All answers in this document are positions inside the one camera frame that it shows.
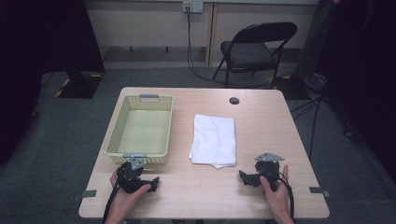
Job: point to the white towel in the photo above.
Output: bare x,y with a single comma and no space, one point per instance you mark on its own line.
214,140

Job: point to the grey tape strip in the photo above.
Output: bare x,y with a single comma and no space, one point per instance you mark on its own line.
319,190
88,193

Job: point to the wall power outlet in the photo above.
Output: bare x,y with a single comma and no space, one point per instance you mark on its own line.
193,5

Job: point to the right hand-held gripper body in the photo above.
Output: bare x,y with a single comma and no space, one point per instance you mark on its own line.
269,169

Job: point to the black stand base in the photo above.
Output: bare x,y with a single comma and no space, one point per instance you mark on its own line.
79,87
291,87

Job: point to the black folding chair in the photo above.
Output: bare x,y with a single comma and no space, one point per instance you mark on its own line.
249,54

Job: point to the person's left hand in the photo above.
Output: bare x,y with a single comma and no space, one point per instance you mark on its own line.
124,202

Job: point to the black curtain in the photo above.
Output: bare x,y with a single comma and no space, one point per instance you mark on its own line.
358,62
37,46

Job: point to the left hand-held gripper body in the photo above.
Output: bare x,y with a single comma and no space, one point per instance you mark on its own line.
129,179

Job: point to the person's right hand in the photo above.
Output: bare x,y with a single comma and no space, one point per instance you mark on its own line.
278,199

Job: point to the pale yellow plastic basket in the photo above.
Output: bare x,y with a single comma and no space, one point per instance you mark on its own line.
146,132

